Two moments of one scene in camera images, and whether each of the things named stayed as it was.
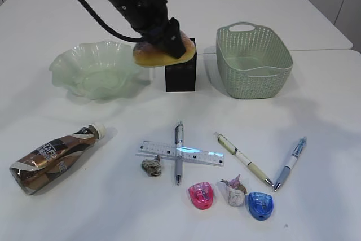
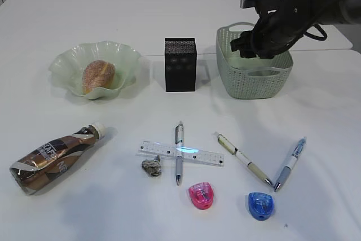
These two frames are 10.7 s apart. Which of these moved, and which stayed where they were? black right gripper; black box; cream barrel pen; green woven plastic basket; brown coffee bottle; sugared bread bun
Moved: black right gripper; sugared bread bun
Stayed: brown coffee bottle; black box; cream barrel pen; green woven plastic basket
